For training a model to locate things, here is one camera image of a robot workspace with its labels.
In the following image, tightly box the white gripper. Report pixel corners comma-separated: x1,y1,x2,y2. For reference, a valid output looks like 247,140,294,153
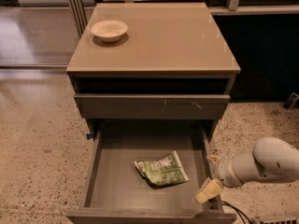
195,155,243,203

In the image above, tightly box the green jalapeno chip bag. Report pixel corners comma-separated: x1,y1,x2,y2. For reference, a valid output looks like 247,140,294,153
135,150,189,188

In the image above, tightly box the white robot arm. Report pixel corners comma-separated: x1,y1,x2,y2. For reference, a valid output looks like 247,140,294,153
195,137,299,204

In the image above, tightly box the brown drawer cabinet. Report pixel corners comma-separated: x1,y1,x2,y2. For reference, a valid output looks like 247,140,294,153
67,3,240,135

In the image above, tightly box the grey floor vent grille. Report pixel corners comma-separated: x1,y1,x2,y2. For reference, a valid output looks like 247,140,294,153
251,216,299,224

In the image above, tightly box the small dark floor device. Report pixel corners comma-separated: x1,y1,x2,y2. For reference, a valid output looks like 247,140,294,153
283,92,299,110

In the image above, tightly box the white paper bowl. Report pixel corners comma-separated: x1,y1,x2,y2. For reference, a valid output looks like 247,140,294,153
91,20,128,43

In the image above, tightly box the black floor cable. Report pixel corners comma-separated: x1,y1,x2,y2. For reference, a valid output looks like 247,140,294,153
221,200,253,224

